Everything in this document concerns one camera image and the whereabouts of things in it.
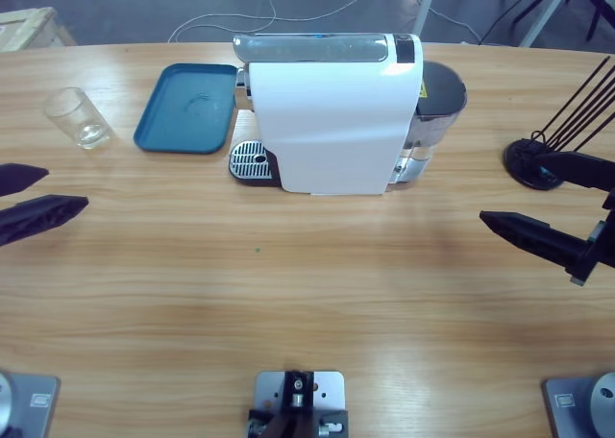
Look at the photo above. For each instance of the white capsule coffee machine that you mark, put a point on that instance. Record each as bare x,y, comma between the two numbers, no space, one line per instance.
331,126

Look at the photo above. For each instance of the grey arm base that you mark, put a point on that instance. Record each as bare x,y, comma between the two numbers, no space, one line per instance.
24,404
581,404

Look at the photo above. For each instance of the blue coffee capsule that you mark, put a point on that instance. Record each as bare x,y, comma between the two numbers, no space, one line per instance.
544,171

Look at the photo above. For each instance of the blue plastic tray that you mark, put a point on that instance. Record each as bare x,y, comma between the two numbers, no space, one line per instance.
185,109

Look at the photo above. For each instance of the clear drinking glass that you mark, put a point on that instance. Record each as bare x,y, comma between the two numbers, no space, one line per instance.
81,126

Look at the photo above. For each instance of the grey camera mount plate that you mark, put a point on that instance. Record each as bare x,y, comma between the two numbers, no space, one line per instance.
298,395

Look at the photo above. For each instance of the black capsule holder with rods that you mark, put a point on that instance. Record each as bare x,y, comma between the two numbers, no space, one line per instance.
521,157

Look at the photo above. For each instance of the white metal frame leg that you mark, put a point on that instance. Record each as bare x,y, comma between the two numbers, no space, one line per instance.
548,10
425,6

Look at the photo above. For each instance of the water tank with black lid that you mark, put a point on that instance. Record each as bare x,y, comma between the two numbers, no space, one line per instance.
439,87

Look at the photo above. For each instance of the wooden crate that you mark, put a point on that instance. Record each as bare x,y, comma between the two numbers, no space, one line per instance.
29,30

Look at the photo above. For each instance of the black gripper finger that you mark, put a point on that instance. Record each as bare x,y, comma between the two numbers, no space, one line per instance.
19,177
38,214

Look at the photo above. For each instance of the metal drip tray grate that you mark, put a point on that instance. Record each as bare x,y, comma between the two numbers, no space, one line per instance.
247,159

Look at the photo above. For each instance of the silver coffee machine lever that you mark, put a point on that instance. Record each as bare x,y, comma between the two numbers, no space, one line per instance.
312,49

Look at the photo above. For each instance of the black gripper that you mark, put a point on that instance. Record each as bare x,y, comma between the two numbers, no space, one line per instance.
609,241

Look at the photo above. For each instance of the black metal chair frame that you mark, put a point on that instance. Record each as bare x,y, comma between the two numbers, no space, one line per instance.
596,10

